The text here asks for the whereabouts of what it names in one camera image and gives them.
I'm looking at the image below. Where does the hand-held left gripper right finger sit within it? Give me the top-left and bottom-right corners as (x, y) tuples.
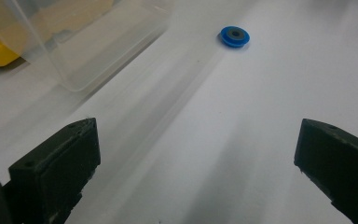
(293, 118), (358, 224)

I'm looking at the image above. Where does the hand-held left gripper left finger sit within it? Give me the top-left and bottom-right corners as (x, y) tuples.
(2, 117), (102, 224)

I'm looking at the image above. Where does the clear plastic container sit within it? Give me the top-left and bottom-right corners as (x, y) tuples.
(0, 0), (172, 93)

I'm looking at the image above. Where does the blue plastic wheel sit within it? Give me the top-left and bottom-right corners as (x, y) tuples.
(219, 25), (251, 49)

